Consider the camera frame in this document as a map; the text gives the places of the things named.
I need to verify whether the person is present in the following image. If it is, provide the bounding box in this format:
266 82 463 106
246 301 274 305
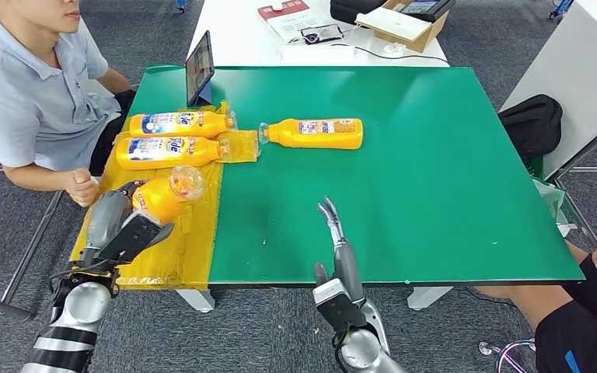
476 234 597 373
0 0 138 208

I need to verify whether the red booklet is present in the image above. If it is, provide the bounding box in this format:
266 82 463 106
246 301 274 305
257 0 310 21

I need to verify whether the white paper sheet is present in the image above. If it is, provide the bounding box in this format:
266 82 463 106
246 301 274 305
266 7 331 44

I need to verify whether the white desk with metal frame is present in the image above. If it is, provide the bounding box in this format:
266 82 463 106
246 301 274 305
497 0 597 180

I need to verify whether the black cable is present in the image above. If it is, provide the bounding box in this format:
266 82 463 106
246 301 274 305
330 42 449 65

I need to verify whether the black screen terminal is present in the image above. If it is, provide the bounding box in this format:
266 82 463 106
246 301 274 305
398 0 456 23

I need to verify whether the metal desk leg frame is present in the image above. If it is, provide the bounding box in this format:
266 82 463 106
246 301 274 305
0 163 68 322

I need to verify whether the black backpack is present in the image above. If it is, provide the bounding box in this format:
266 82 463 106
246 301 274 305
497 94 563 164

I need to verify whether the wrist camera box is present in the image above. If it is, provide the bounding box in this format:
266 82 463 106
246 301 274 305
95 211 175 266
312 277 368 336

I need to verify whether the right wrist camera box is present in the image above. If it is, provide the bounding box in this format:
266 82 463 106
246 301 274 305
312 277 368 336

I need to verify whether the white table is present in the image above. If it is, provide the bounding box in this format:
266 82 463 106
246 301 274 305
187 0 450 68

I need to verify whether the clear plastic bag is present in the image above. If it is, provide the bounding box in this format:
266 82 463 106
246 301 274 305
530 178 578 239

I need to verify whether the green table mat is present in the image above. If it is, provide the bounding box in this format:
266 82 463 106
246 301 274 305
125 64 586 288

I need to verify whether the blue chair base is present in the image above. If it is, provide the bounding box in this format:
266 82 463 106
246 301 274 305
548 0 575 20

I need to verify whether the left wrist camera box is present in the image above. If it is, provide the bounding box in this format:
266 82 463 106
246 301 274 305
95 211 175 266

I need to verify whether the yellow taped cardboard sheet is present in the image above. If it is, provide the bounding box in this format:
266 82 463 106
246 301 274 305
69 100 261 291

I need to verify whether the black tablet on stand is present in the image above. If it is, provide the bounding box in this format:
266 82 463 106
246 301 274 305
185 30 216 107

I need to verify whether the orange detergent bottle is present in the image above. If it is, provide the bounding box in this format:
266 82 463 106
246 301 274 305
115 134 232 172
131 166 206 226
128 109 238 139
257 118 365 151

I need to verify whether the cardboard box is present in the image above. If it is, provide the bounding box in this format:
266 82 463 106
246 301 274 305
371 0 456 54

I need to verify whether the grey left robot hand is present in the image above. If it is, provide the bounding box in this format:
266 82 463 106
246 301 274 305
82 180 148 253

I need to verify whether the black zip case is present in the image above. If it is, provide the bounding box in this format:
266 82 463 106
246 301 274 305
329 0 388 25

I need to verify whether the white table foot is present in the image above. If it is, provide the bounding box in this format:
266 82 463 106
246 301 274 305
174 288 216 314
405 286 453 312

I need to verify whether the white flat box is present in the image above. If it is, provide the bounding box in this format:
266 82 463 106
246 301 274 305
354 6 432 43

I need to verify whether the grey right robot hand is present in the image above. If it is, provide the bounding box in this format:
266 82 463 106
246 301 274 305
312 196 366 310

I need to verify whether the chrome stool base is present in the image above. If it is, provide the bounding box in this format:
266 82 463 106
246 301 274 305
477 338 534 373

